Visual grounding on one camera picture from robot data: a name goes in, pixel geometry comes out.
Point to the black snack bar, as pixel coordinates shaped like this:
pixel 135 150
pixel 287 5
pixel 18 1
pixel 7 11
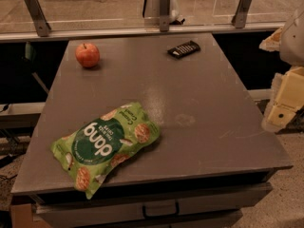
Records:
pixel 184 49

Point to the right grey metal bracket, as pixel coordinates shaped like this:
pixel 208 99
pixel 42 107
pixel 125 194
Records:
pixel 240 17

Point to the red apple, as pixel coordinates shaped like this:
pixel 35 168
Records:
pixel 87 55

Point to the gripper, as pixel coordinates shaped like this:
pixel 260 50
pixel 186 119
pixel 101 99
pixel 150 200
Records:
pixel 294 42

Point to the green rice chip bag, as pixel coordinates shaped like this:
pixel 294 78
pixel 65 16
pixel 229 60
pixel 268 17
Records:
pixel 93 151

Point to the middle grey metal bracket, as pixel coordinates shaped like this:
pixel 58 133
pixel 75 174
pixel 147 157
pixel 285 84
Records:
pixel 164 15

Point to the grey metal bracket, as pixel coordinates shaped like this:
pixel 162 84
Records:
pixel 240 17
pixel 164 15
pixel 39 20

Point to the grey metal rail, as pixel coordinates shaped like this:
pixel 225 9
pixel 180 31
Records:
pixel 66 35

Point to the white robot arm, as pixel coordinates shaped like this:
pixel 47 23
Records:
pixel 288 40

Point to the left grey metal bracket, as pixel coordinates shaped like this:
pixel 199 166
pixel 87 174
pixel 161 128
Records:
pixel 39 20

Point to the grey drawer with black handle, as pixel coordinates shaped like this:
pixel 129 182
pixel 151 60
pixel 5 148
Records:
pixel 204 208

